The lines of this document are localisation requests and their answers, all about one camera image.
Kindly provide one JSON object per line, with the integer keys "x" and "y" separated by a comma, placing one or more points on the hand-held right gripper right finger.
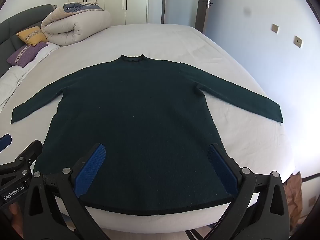
{"x": 222, "y": 170}

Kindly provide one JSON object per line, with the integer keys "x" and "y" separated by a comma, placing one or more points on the purple patterned pillow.
{"x": 25, "y": 53}

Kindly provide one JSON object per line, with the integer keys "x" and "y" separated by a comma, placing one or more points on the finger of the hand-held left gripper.
{"x": 5, "y": 142}
{"x": 30, "y": 152}

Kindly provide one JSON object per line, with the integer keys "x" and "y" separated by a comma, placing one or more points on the beige wall switch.
{"x": 275, "y": 28}

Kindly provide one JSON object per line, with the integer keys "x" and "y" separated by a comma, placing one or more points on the brown door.
{"x": 201, "y": 7}

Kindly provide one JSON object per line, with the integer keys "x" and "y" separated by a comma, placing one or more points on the yellow patterned pillow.
{"x": 31, "y": 35}

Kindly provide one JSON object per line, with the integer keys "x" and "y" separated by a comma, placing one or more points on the brown paper bag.
{"x": 296, "y": 197}

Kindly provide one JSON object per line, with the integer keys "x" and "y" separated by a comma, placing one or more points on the grey-green headboard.
{"x": 15, "y": 22}

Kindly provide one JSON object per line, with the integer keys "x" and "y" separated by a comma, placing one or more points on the white wardrobe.
{"x": 112, "y": 0}

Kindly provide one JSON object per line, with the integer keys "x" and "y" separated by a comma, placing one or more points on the folded beige duvet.
{"x": 82, "y": 22}

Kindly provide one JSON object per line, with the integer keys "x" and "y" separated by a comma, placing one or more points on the beige wall socket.
{"x": 298, "y": 41}

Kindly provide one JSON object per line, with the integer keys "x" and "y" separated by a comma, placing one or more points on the white bed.
{"x": 160, "y": 40}

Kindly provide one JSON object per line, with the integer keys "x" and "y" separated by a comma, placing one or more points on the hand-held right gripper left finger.
{"x": 91, "y": 167}

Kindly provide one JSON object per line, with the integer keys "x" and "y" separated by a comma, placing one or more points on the dark green towel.
{"x": 140, "y": 120}

